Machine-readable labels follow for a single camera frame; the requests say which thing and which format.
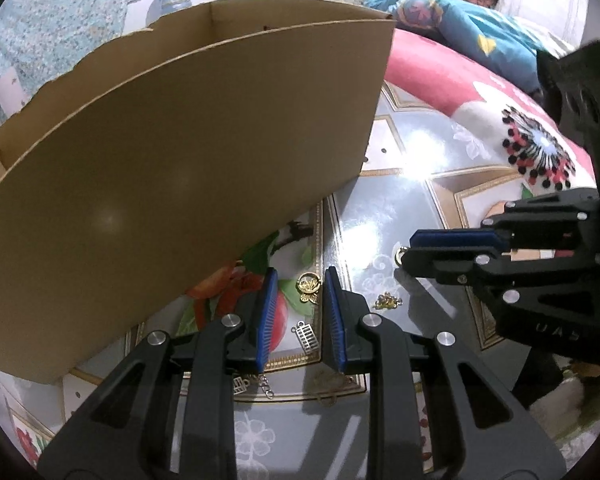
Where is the gold round pendant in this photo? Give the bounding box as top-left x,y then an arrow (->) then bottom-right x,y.
296,272 -> 322,304

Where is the pink floral blanket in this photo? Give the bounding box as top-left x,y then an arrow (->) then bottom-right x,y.
385,29 -> 595,188

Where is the fruit pattern tablecloth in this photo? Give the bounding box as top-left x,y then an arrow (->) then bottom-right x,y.
0,84 -> 598,479

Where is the brown cardboard box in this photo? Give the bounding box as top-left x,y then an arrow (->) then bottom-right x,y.
0,0 -> 394,382

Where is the teal floral hanging garment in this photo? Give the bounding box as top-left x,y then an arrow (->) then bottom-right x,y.
0,0 -> 137,125

